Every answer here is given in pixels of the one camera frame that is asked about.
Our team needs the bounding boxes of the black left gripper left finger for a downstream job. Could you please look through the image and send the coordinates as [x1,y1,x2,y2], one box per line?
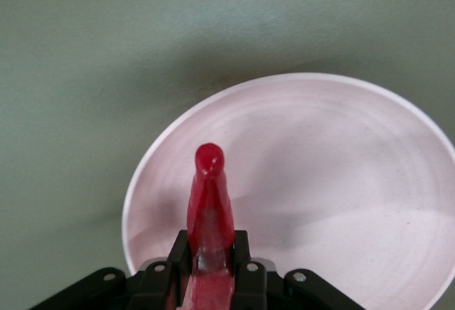
[26,230,193,310]

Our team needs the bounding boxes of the pink plate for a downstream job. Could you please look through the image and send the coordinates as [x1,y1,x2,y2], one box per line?
[121,71,455,310]

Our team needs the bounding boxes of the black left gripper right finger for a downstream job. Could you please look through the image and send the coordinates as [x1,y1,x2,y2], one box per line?
[230,230,363,310]

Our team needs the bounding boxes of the red chili pepper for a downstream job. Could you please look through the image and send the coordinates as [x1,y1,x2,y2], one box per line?
[183,141,236,310]

